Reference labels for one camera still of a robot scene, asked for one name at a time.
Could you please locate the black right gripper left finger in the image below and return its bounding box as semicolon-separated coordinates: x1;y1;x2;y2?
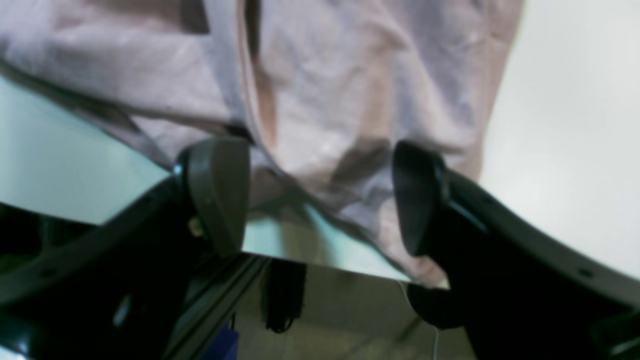
1;137;250;360

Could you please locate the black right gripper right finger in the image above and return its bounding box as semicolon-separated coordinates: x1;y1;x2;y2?
392;141;640;360

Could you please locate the pink t-shirt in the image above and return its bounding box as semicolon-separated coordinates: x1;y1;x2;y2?
1;0;524;287

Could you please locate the black round stand base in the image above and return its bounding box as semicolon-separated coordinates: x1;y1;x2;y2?
406;284;465;330

